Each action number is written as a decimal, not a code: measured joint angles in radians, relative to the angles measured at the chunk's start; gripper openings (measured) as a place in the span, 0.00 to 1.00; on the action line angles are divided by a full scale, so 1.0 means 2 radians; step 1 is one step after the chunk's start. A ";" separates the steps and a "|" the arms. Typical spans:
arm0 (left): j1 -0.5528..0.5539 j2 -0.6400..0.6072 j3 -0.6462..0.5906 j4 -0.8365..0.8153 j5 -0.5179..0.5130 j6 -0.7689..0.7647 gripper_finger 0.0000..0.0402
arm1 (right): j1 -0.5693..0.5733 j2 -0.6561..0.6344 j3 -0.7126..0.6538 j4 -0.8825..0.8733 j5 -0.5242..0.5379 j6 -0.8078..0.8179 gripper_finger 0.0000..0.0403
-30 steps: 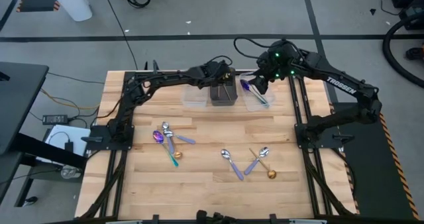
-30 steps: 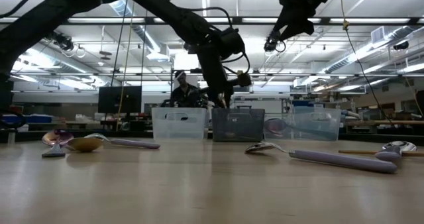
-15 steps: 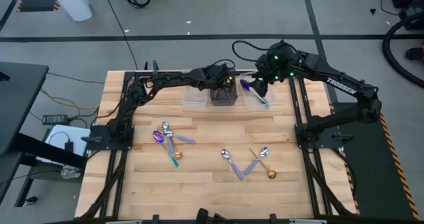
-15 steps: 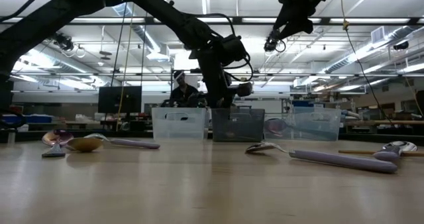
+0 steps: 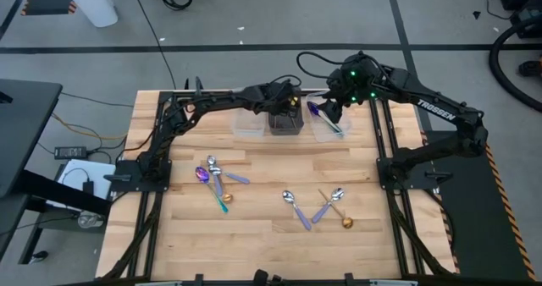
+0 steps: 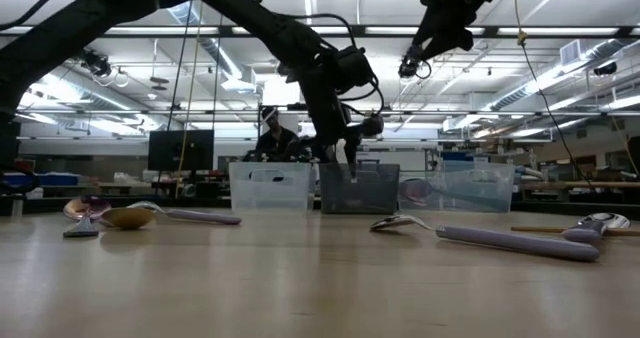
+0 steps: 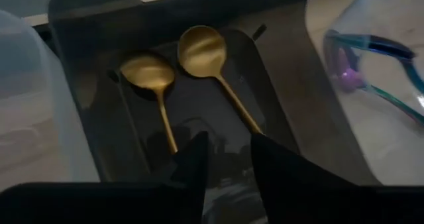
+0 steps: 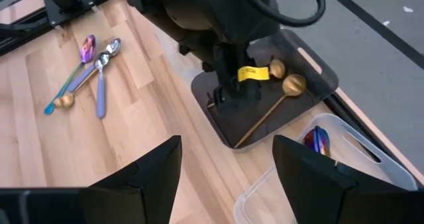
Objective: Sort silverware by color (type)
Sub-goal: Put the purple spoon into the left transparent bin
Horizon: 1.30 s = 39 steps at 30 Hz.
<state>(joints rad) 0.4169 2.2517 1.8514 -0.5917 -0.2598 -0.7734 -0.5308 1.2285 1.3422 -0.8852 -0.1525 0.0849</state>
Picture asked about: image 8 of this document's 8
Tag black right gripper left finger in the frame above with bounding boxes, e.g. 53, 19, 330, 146
0, 135, 183, 224

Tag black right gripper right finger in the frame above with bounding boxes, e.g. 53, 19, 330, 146
272, 134, 424, 224

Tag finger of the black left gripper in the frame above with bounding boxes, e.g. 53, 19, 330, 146
207, 46, 238, 109
237, 44, 264, 101

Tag clear plastic bin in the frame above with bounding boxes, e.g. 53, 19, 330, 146
148, 18, 216, 82
233, 113, 419, 224

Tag rainbow iridescent spoon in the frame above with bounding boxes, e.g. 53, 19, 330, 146
302, 125, 333, 158
44, 34, 97, 116

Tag grey translucent plastic bin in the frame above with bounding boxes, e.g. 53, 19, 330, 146
191, 28, 340, 150

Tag lavender-handled silver spoon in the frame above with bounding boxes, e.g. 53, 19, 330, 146
67, 37, 122, 94
93, 50, 111, 119

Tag yellow label tag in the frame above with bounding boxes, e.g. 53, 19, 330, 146
237, 65, 270, 83

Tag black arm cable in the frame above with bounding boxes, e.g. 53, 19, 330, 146
237, 0, 327, 28

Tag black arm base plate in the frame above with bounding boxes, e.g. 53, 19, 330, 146
41, 0, 97, 27

